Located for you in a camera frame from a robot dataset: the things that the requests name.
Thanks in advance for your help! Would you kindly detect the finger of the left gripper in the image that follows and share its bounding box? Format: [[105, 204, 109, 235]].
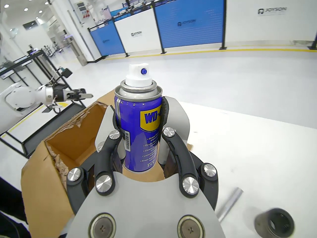
[[71, 89, 94, 100]]

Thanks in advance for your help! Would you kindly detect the robot body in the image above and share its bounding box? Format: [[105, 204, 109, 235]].
[[0, 177, 32, 238]]

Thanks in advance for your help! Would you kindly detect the large white partition panel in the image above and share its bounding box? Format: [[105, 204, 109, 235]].
[[224, 0, 317, 50]]

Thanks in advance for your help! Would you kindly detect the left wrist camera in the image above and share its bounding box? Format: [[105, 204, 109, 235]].
[[49, 67, 73, 88]]

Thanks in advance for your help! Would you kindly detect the large brown cardboard carton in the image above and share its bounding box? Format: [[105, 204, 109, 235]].
[[21, 88, 193, 238]]

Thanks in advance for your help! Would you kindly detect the large blue partition panel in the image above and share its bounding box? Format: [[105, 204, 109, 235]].
[[154, 0, 227, 54]]

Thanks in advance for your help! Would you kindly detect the small blue partition panel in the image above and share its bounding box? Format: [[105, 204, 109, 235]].
[[88, 22, 126, 63]]

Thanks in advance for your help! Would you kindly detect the grey wall electrical box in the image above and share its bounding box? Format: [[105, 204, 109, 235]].
[[75, 0, 87, 25]]

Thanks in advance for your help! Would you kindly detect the silver metal shaft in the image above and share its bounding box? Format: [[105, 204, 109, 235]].
[[216, 187, 244, 222]]

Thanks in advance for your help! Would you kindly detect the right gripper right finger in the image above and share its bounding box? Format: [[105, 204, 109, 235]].
[[158, 96, 219, 211]]

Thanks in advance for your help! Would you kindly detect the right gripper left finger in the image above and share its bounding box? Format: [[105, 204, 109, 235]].
[[66, 104, 124, 216]]

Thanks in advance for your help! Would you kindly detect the small white partition panel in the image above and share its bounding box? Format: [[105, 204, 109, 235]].
[[114, 8, 164, 57]]

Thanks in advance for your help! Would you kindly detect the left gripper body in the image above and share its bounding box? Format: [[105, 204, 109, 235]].
[[46, 87, 75, 105]]

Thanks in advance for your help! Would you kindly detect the blue spray can white nozzle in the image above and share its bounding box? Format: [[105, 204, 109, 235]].
[[114, 63, 163, 172]]

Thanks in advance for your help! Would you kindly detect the dark metal bush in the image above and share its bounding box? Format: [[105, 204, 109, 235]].
[[254, 208, 295, 238]]

